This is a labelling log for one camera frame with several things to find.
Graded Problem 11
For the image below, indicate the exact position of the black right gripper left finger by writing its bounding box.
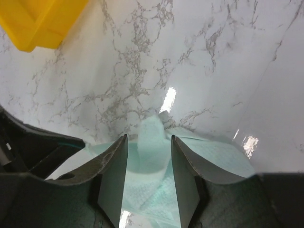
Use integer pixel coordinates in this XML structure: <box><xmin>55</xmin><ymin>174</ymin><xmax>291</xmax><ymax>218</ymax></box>
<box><xmin>0</xmin><ymin>135</ymin><xmax>128</xmax><ymax>228</ymax></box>

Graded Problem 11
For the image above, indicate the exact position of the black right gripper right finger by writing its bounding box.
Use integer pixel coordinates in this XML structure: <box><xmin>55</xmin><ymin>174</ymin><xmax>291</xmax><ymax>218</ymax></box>
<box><xmin>171</xmin><ymin>136</ymin><xmax>304</xmax><ymax>228</ymax></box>

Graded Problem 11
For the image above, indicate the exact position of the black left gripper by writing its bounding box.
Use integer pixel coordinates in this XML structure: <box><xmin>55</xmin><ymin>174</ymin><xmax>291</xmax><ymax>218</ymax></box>
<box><xmin>0</xmin><ymin>106</ymin><xmax>86</xmax><ymax>178</ymax></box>

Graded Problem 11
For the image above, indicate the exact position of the yellow plastic tray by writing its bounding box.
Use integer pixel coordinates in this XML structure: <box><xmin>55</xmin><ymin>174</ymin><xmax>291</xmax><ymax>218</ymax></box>
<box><xmin>0</xmin><ymin>0</ymin><xmax>88</xmax><ymax>52</ymax></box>

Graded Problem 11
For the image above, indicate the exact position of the light blue white towel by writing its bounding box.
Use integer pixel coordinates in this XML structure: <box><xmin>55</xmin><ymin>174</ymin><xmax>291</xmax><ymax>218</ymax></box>
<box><xmin>84</xmin><ymin>114</ymin><xmax>256</xmax><ymax>228</ymax></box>

